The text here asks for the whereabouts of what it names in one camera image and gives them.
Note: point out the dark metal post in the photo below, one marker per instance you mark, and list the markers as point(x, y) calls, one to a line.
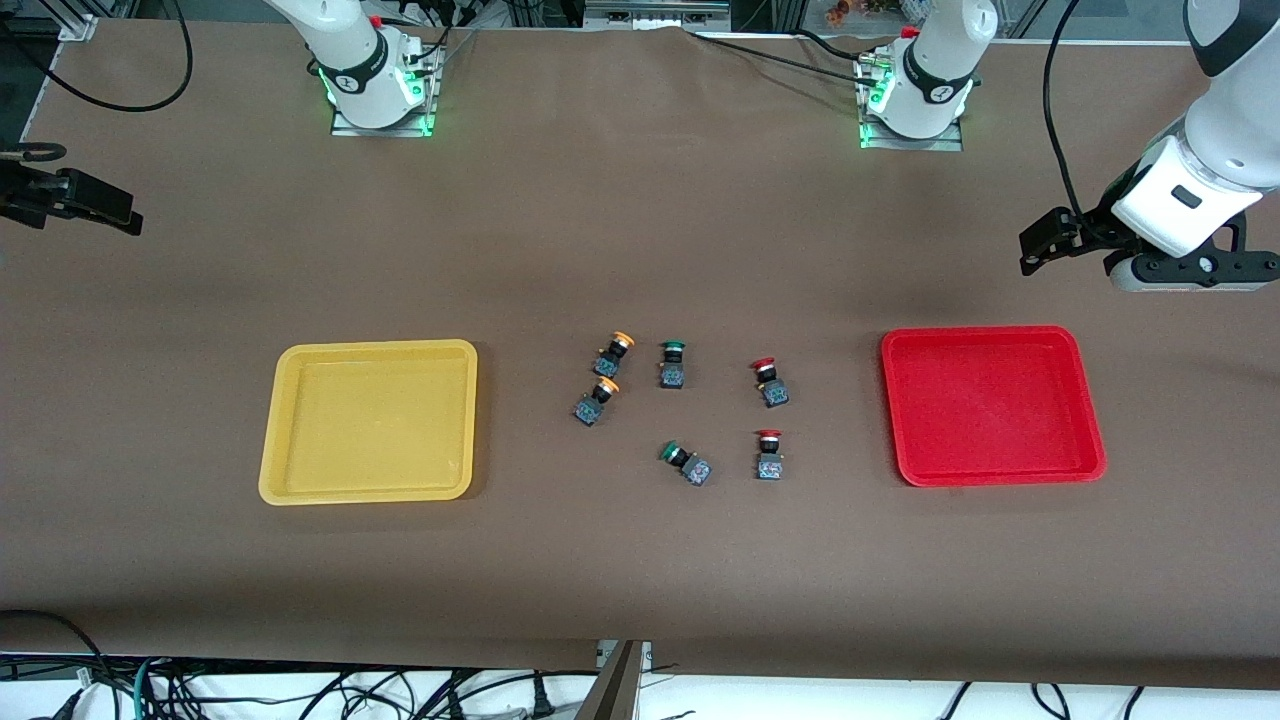
point(615, 690)

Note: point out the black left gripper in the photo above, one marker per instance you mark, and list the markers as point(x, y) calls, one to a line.
point(1092, 228)

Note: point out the colourful floral decoration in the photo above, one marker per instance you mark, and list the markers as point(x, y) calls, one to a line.
point(860, 10)

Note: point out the aluminium frame corner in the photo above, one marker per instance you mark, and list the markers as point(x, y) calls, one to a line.
point(78, 20)

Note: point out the red plastic tray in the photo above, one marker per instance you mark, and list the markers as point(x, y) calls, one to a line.
point(990, 405)

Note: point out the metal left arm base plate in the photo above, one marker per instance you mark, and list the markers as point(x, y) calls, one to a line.
point(955, 140)

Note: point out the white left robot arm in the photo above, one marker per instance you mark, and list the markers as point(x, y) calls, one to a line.
point(940, 50)

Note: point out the yellow plastic tray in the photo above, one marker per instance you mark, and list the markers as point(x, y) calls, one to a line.
point(370, 425)

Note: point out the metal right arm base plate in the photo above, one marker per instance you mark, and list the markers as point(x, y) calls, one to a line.
point(432, 100)

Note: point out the brown table cover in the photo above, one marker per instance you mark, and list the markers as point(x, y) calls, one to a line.
point(640, 560)

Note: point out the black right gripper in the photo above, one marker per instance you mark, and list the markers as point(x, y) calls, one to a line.
point(30, 192)

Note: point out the grey metal box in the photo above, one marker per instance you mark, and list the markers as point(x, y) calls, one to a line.
point(655, 12)

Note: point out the yellow push button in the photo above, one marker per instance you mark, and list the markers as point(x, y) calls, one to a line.
point(590, 408)
point(612, 357)

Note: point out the red push button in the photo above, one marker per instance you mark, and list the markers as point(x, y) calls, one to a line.
point(769, 466)
point(775, 393)

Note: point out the green push button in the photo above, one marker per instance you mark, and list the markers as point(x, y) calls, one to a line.
point(697, 470)
point(671, 376)

